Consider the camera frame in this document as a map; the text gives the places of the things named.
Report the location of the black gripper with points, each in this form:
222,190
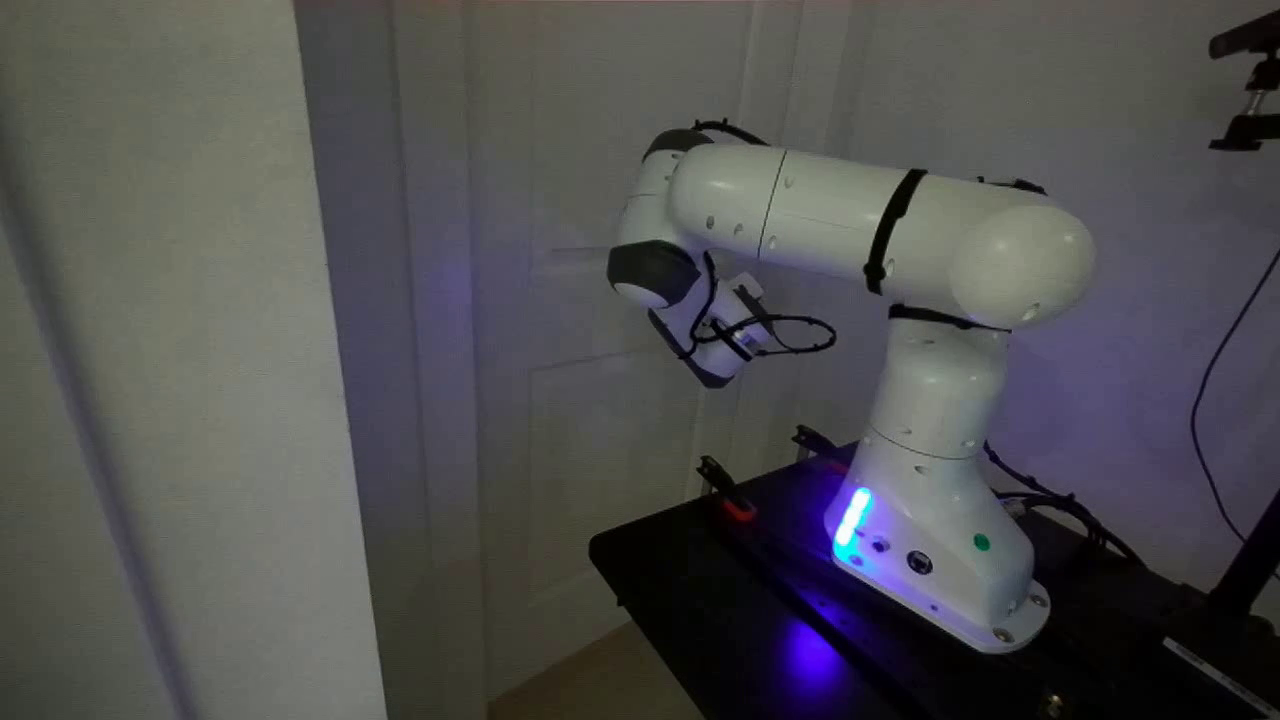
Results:
714,368

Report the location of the white panelled door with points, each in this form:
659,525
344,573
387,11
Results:
574,400

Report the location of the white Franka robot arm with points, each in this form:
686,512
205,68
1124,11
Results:
932,400

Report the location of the black clamp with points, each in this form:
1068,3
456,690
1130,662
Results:
823,445

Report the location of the black robot table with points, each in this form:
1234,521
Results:
747,624

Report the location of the black stand pole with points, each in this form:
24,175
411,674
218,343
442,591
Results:
1245,566

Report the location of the white door frame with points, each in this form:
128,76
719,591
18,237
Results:
394,400

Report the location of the black camera on stand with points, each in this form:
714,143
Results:
1252,82

